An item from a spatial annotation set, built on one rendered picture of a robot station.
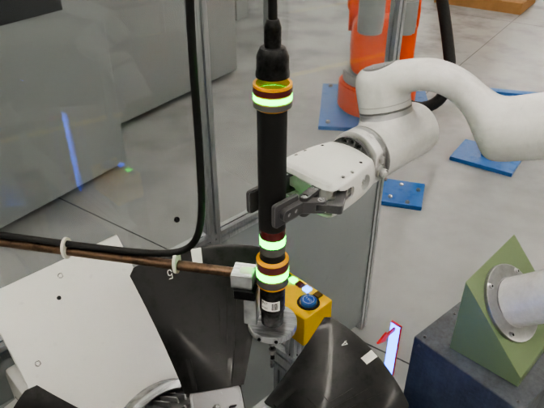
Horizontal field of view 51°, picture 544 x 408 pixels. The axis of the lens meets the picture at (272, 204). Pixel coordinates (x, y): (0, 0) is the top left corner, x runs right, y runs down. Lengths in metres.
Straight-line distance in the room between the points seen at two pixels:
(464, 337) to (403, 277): 1.71
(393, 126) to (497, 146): 0.14
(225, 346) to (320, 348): 0.24
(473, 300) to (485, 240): 2.18
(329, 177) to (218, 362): 0.38
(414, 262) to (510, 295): 1.89
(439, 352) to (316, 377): 0.52
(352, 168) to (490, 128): 0.19
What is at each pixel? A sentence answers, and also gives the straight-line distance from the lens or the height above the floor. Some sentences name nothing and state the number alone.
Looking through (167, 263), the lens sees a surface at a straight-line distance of 0.79.
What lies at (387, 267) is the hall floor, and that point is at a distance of 3.23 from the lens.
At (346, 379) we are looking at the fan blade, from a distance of 1.08.
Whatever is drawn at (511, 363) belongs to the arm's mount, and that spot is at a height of 0.99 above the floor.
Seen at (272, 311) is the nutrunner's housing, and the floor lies 1.48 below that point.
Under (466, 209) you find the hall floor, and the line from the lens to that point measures 3.84.
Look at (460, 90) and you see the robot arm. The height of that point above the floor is 1.74.
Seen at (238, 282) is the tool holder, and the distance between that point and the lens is 0.77.
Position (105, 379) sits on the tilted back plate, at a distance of 1.12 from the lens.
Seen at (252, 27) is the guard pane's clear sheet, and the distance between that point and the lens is 1.59.
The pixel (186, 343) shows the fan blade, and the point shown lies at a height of 1.33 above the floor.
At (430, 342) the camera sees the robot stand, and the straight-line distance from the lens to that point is 1.55.
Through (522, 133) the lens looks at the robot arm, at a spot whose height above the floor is 1.70.
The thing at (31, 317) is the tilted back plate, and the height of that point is 1.31.
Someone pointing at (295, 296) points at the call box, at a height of 1.07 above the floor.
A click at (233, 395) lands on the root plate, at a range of 0.95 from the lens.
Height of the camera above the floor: 2.02
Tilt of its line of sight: 33 degrees down
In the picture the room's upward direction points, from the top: straight up
